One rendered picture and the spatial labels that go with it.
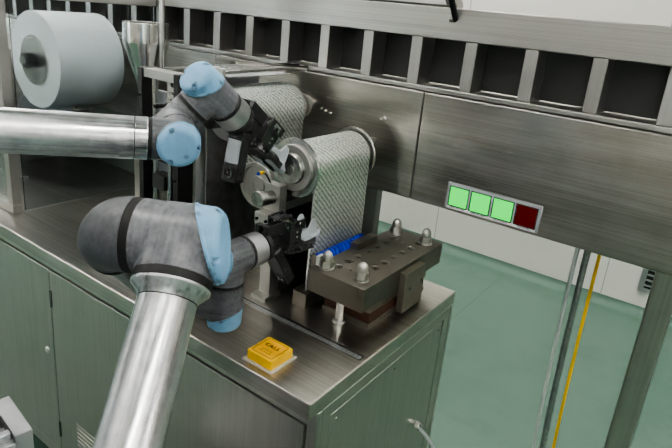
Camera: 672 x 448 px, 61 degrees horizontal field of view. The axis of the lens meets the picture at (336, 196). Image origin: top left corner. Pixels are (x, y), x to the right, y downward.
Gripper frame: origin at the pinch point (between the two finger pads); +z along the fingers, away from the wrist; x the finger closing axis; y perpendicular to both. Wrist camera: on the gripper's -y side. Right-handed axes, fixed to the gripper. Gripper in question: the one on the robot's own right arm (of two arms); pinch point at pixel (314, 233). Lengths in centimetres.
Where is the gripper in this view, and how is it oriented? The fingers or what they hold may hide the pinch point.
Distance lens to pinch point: 143.4
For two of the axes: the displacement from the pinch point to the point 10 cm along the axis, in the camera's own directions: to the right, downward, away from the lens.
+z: 5.9, -2.0, 7.8
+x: -8.0, -2.6, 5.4
